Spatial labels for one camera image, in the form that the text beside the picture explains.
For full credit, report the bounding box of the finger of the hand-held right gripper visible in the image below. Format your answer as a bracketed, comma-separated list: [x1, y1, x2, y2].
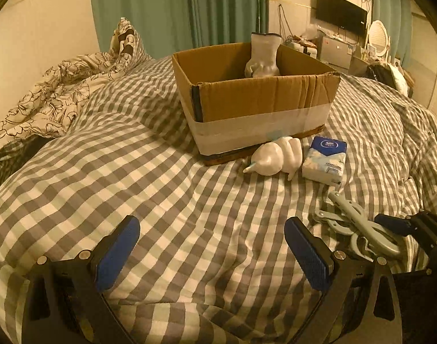
[375, 213, 413, 236]

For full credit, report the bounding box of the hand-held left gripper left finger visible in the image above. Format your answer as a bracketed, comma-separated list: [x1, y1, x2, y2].
[21, 215, 142, 344]

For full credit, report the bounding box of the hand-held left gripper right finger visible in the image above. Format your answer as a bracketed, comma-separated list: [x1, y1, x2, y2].
[284, 216, 410, 344]

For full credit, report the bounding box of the grey checkered blanket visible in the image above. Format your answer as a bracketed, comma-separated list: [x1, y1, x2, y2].
[0, 54, 437, 344]

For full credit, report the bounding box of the blue tissue pack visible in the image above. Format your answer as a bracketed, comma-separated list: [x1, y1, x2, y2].
[302, 136, 348, 187]

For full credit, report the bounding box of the white plush toy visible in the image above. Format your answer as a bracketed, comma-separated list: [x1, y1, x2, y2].
[243, 136, 305, 182]

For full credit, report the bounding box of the black bag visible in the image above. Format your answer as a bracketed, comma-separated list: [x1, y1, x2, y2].
[365, 61, 410, 97]

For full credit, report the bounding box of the brown cardboard box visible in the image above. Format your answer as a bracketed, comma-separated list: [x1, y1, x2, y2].
[172, 42, 341, 167]

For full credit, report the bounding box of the black and white floral duvet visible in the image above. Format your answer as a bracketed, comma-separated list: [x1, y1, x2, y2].
[0, 17, 152, 155]

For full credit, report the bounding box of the grey small cabinet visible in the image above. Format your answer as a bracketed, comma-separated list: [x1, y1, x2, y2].
[317, 36, 352, 71]

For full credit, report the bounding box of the white oval mirror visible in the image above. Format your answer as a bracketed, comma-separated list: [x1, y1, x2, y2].
[365, 19, 390, 58]

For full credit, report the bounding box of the white appliance box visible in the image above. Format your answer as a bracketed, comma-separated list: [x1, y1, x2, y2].
[286, 39, 318, 58]

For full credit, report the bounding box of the white work glove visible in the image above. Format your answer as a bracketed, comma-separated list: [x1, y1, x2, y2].
[244, 32, 283, 79]

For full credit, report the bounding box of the green curtain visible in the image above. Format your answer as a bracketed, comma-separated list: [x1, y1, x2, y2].
[369, 0, 413, 63]
[86, 0, 270, 61]

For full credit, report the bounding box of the black wall television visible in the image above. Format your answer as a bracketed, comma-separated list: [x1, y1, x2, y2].
[316, 0, 369, 37]

